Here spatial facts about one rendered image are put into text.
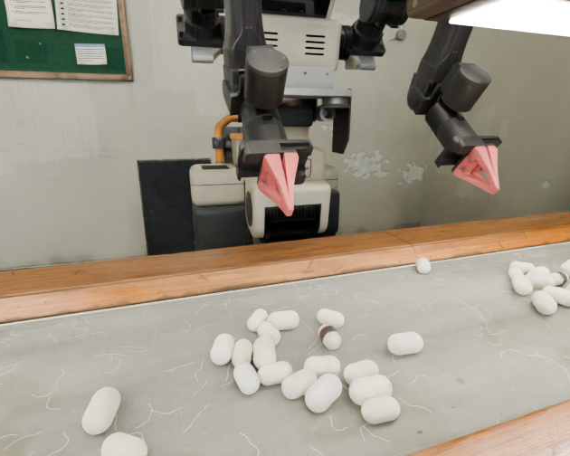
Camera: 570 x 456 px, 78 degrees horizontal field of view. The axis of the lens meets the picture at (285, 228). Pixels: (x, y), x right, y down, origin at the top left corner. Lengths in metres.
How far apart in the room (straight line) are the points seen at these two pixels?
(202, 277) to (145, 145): 1.91
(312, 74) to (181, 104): 1.47
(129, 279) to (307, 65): 0.71
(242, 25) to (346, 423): 0.51
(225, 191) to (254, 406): 0.97
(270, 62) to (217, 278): 0.30
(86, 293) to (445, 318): 0.44
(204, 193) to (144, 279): 0.74
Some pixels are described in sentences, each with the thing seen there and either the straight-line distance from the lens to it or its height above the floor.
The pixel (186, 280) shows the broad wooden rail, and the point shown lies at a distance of 0.50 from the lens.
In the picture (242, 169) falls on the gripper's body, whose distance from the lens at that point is 0.51.
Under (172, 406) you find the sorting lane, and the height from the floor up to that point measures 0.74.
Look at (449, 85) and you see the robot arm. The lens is 0.74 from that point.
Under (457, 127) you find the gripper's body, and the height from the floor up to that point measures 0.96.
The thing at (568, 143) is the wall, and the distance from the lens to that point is 2.22.
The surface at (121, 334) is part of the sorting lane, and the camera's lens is 0.44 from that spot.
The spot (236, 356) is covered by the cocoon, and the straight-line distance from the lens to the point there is 0.35.
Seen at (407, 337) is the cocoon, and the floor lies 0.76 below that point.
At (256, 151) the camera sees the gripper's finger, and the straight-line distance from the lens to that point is 0.46.
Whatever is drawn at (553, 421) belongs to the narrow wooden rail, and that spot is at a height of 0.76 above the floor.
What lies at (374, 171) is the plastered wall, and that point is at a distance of 2.72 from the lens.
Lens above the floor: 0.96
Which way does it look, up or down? 17 degrees down
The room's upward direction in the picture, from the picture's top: straight up
